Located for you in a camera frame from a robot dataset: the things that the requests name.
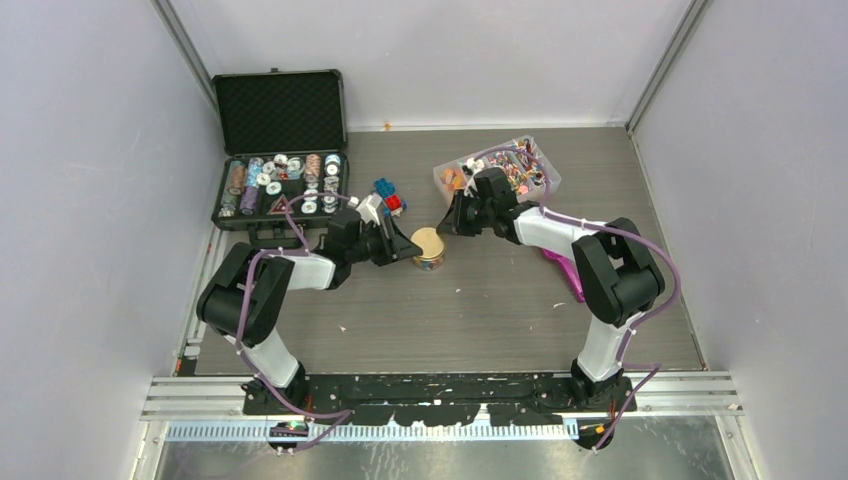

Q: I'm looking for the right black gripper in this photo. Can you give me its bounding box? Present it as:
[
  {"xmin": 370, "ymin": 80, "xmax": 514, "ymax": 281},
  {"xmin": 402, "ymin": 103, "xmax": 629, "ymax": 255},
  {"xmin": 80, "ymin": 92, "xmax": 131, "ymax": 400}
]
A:
[{"xmin": 437, "ymin": 191, "xmax": 494, "ymax": 239}]

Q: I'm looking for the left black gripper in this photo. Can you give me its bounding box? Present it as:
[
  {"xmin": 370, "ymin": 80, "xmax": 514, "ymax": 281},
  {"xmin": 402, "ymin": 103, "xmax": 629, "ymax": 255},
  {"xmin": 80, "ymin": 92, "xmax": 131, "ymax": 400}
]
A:
[{"xmin": 347, "ymin": 218, "xmax": 422, "ymax": 268}]

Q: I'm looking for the gold jar lid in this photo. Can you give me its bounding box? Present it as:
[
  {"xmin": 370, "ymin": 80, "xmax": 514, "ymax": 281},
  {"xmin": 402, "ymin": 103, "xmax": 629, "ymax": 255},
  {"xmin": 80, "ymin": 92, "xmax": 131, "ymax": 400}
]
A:
[{"xmin": 411, "ymin": 227, "xmax": 445, "ymax": 261}]

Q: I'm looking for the clear plastic jar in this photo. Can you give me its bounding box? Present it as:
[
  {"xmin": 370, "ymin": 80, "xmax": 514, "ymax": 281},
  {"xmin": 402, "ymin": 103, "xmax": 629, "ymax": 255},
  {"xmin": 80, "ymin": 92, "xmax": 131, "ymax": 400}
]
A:
[{"xmin": 413, "ymin": 252, "xmax": 444, "ymax": 271}]

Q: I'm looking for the magenta plastic scoop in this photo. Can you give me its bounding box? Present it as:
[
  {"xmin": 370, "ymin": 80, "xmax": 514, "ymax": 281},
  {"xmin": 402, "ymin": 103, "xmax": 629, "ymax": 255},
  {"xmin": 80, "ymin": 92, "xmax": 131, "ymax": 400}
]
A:
[{"xmin": 541, "ymin": 249, "xmax": 585, "ymax": 303}]

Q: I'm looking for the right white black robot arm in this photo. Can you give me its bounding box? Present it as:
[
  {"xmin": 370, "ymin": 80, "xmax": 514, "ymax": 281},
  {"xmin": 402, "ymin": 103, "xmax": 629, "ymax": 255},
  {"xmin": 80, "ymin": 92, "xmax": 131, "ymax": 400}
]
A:
[{"xmin": 436, "ymin": 167, "xmax": 665, "ymax": 411}]

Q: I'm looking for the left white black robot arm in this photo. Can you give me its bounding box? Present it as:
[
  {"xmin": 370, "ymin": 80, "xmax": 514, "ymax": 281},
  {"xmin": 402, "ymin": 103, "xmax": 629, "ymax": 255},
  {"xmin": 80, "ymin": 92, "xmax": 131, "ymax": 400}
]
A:
[{"xmin": 195, "ymin": 208, "xmax": 423, "ymax": 414}]

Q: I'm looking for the blue red brick toy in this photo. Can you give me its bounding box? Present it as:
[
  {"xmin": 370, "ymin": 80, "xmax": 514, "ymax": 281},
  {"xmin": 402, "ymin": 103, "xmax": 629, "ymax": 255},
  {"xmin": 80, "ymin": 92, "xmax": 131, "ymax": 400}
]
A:
[{"xmin": 373, "ymin": 177, "xmax": 407, "ymax": 217}]

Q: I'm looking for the clear compartment candy box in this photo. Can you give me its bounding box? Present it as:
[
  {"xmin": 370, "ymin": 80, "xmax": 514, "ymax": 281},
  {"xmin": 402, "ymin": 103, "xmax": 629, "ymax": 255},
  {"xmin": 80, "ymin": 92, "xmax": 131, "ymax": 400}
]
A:
[{"xmin": 433, "ymin": 135, "xmax": 562, "ymax": 204}]

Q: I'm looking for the black poker chip case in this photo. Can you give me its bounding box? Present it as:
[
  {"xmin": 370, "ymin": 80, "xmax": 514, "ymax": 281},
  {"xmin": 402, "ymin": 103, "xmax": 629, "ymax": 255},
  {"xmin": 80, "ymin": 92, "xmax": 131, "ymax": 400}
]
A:
[{"xmin": 212, "ymin": 69, "xmax": 350, "ymax": 232}]

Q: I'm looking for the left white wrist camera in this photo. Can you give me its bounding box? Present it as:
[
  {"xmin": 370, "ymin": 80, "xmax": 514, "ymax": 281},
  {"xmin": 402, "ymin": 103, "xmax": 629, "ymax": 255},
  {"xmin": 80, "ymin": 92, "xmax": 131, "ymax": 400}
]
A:
[{"xmin": 347, "ymin": 193, "xmax": 385, "ymax": 227}]

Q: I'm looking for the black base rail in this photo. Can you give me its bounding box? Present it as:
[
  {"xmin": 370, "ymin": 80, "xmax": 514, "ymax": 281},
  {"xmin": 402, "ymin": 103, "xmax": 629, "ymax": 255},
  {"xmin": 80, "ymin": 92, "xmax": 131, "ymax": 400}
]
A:
[{"xmin": 241, "ymin": 373, "xmax": 635, "ymax": 427}]

